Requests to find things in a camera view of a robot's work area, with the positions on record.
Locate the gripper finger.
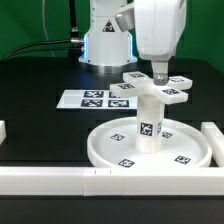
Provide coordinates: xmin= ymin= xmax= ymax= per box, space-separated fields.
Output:
xmin=151 ymin=61 xmax=168 ymax=84

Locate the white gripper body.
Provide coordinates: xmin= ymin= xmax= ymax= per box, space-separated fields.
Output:
xmin=115 ymin=0 xmax=187 ymax=62

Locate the white cross-shaped table base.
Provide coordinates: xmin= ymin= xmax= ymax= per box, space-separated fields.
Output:
xmin=110 ymin=71 xmax=193 ymax=105

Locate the white round table top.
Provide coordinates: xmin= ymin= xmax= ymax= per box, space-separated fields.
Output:
xmin=87 ymin=117 xmax=212 ymax=169

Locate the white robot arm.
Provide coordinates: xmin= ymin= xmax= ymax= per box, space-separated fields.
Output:
xmin=79 ymin=0 xmax=187 ymax=86

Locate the white marker sheet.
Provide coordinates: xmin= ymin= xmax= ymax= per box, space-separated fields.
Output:
xmin=57 ymin=90 xmax=137 ymax=109

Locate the white front fence bar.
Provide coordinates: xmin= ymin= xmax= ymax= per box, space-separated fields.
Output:
xmin=0 ymin=167 xmax=224 ymax=196

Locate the white left fence bar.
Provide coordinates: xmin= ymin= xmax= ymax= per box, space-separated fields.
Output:
xmin=0 ymin=120 xmax=6 ymax=145

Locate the black vertical cable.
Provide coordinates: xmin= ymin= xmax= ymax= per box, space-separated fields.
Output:
xmin=68 ymin=0 xmax=80 ymax=39

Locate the thin white cable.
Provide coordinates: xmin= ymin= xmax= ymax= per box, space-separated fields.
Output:
xmin=41 ymin=0 xmax=56 ymax=58

